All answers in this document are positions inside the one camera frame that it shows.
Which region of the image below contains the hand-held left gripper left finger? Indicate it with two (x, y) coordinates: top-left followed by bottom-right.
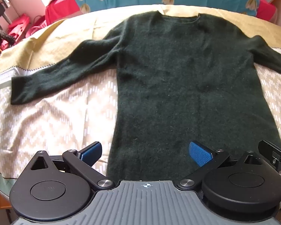
(30, 142), (116, 191)

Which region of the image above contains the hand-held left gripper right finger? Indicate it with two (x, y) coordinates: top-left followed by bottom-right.
(177, 142), (263, 191)

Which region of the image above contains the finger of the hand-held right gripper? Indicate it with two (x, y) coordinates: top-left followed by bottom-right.
(258, 140), (281, 198)

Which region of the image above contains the dark green knit sweater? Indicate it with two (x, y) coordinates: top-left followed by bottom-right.
(10, 11), (281, 183)

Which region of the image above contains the beige patterned bedsheet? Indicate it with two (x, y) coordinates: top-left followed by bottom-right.
(0, 61), (281, 190)

